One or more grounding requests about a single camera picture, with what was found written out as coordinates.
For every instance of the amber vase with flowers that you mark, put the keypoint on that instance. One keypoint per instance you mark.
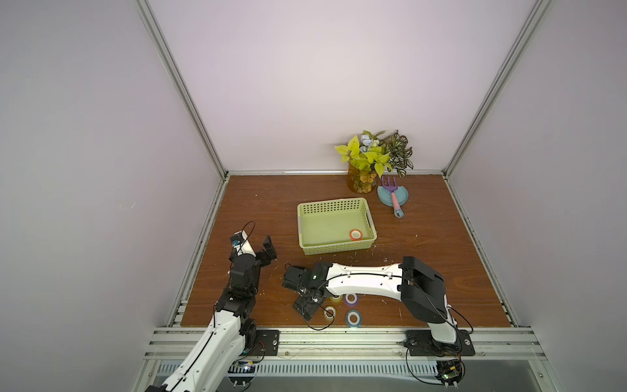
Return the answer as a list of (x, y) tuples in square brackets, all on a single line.
[(371, 155)]

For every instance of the purple pink toy rake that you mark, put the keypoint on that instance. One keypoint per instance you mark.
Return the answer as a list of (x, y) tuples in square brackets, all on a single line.
[(390, 184)]

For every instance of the right controller board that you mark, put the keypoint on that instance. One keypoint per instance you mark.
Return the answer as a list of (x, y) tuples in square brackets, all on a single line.
[(450, 372)]

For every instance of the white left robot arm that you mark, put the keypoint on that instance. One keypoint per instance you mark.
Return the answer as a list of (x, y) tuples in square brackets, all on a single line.
[(231, 330)]

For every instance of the controller board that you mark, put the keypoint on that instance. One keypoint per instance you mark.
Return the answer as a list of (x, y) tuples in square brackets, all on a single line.
[(450, 372), (241, 374)]

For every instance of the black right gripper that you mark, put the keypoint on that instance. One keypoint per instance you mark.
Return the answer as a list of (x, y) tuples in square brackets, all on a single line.
[(298, 282)]

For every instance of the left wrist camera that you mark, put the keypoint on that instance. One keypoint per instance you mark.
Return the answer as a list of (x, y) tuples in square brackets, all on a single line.
[(237, 240)]

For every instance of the clear tape roll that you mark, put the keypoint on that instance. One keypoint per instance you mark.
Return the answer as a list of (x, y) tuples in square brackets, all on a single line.
[(329, 313)]

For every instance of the green perforated storage basket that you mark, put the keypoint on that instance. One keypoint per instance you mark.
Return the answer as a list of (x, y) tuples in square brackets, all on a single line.
[(324, 226)]

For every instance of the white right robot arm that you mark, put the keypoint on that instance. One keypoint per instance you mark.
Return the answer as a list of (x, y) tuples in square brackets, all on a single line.
[(418, 286)]

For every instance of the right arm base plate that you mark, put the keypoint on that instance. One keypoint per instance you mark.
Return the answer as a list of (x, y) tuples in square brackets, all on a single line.
[(421, 343)]

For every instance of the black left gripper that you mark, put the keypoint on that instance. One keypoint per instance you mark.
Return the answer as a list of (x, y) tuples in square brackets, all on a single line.
[(268, 250)]

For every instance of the purple tape roll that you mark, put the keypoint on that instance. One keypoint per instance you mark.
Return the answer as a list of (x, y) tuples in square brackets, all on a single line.
[(351, 299)]

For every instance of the aluminium front rail frame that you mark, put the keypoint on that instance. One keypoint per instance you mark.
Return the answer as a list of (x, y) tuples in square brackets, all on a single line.
[(504, 354)]

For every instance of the left controller board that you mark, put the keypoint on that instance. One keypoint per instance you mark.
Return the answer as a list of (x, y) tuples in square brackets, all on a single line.
[(241, 374)]

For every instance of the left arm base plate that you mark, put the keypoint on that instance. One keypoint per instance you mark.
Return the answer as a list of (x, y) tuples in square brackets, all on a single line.
[(266, 343)]

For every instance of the blue tape roll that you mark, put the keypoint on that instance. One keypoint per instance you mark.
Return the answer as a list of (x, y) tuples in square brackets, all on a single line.
[(353, 319)]

